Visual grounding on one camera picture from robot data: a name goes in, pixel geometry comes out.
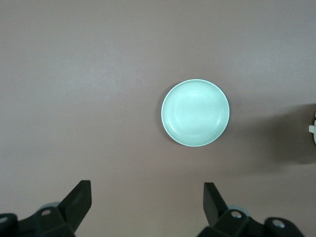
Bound brown table mat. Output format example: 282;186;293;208
0;0;316;237

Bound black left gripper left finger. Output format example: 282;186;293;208
0;180;93;237

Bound pale green round plate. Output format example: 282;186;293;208
161;79;231;148

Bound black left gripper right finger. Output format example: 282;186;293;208
197;182;306;237

